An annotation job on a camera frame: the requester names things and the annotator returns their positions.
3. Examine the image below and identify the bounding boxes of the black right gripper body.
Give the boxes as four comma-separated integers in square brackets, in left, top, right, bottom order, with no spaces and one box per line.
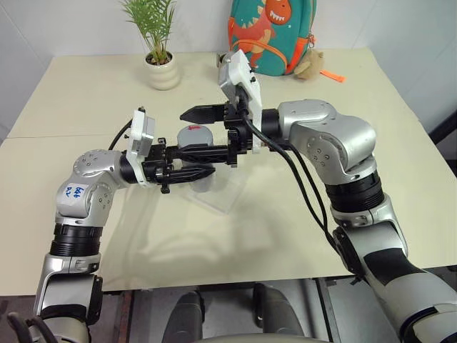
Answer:
[223,101,256,169]

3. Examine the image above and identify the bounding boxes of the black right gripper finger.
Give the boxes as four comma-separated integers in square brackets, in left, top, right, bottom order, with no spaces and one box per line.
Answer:
[179,104,226,125]
[177,144,230,165]

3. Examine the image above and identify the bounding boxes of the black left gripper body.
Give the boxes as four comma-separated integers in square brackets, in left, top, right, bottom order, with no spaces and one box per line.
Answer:
[141,136,176,194]

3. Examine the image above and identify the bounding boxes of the clear plastic jar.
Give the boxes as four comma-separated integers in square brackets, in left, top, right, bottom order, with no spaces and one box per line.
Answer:
[174,142,216,194]

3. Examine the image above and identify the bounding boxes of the grey jar lid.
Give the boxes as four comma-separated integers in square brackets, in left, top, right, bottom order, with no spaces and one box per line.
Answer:
[176,124,216,149]

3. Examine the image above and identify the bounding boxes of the clear plastic box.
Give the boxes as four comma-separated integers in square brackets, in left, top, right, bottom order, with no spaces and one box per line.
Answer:
[184,166,250,216]

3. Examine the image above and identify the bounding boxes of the green plant in white pot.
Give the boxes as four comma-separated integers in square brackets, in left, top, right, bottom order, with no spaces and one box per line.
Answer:
[119,0,181,91]

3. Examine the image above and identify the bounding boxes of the white label with blue writing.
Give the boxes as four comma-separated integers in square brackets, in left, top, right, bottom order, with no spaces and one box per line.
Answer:
[61,181,90,212]

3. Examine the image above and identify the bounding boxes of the orange tag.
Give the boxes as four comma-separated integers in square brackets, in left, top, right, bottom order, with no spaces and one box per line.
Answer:
[319,69,347,84]

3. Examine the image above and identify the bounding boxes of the teal dinosaur backpack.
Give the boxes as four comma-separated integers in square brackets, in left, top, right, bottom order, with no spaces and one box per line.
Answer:
[227,0,318,77]

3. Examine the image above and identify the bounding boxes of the dark rounded shape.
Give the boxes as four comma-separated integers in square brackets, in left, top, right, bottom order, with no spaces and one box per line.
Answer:
[170,290,206,341]
[252,282,306,337]

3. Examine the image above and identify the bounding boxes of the black furniture edge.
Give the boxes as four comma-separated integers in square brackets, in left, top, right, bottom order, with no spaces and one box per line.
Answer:
[427,109,457,162]

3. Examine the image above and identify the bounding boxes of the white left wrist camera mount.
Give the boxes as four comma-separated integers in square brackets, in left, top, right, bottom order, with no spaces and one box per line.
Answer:
[125,106,157,187]

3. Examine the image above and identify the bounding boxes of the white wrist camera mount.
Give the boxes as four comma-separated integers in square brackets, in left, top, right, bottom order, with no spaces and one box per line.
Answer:
[125,106,157,187]
[216,49,264,154]

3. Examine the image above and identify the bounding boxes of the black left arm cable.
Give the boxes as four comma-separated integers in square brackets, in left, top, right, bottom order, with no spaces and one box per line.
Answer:
[108,119,133,151]

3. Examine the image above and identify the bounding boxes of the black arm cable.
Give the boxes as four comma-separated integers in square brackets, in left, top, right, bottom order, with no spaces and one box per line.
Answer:
[239,103,358,278]
[108,119,133,151]

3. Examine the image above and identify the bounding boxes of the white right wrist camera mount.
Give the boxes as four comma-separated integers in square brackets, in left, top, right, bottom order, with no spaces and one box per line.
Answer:
[216,49,264,154]

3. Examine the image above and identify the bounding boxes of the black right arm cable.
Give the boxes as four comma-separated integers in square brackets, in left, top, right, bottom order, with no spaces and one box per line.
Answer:
[239,103,358,278]

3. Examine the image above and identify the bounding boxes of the beige plush bear keychain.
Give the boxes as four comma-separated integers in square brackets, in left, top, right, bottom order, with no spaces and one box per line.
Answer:
[293,49,326,84]

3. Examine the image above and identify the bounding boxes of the dark left arm cable loop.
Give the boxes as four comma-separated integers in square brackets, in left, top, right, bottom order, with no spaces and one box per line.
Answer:
[6,312,56,343]

